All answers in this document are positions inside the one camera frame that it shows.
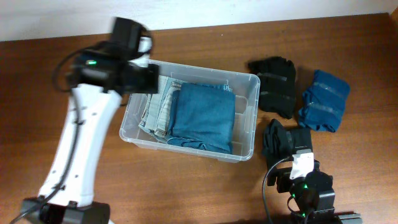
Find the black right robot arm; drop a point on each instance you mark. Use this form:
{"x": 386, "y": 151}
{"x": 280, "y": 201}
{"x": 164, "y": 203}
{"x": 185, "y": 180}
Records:
{"x": 311, "y": 198}

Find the black folded garment near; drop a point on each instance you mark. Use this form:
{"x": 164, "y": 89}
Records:
{"x": 279, "y": 143}

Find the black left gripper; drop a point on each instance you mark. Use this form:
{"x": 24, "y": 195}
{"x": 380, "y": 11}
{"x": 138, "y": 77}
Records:
{"x": 148, "y": 78}

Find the black folded garment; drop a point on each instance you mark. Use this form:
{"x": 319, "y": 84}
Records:
{"x": 277, "y": 89}
{"x": 279, "y": 143}

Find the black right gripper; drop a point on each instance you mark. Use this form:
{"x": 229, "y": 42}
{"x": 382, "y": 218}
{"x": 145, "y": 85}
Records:
{"x": 285, "y": 180}

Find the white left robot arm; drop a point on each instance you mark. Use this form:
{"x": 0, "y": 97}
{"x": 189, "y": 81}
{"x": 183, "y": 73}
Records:
{"x": 99, "y": 77}

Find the blue folded garment with tape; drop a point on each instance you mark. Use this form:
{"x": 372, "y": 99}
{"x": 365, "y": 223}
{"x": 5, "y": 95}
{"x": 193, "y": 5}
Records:
{"x": 324, "y": 103}

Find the clear plastic storage container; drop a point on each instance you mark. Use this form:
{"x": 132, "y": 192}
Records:
{"x": 244, "y": 85}

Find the light blue jeans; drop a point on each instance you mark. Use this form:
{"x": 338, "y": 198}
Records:
{"x": 155, "y": 119}

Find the black folded garment far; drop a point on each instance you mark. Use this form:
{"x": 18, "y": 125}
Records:
{"x": 277, "y": 89}

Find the dark blue jeans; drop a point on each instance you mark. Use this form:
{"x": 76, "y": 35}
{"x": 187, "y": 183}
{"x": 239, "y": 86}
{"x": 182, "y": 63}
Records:
{"x": 202, "y": 117}

